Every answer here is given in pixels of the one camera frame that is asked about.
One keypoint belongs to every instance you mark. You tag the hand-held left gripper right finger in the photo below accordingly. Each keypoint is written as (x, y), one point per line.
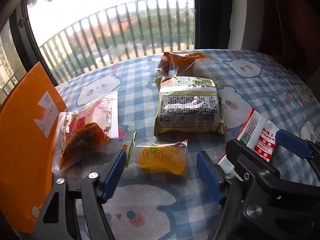
(208, 175)

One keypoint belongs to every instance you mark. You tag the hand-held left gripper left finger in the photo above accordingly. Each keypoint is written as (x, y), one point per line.
(112, 180)

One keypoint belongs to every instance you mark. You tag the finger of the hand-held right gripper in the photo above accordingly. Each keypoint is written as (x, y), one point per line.
(292, 142)
(240, 155)

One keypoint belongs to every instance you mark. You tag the red and white snack packet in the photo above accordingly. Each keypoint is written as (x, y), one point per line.
(260, 132)

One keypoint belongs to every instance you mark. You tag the yellow jelly packet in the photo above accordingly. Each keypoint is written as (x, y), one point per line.
(162, 158)

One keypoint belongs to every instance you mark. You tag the orange cardboard box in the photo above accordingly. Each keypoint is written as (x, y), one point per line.
(22, 142)

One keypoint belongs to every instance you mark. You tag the clear packet with red snack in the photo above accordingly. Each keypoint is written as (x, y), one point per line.
(85, 130)

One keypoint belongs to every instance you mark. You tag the pale green snack packet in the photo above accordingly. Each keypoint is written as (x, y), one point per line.
(187, 110)

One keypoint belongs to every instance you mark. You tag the orange snack packet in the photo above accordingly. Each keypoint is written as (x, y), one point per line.
(185, 58)

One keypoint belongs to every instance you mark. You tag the dark red curtain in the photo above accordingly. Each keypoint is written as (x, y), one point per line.
(287, 17)

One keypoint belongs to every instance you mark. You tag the beige apartment building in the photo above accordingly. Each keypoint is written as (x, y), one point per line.
(7, 60)

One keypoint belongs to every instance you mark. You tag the balcony railing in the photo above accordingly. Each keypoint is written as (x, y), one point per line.
(120, 4)

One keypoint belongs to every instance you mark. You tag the black window frame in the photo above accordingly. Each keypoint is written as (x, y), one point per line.
(30, 42)

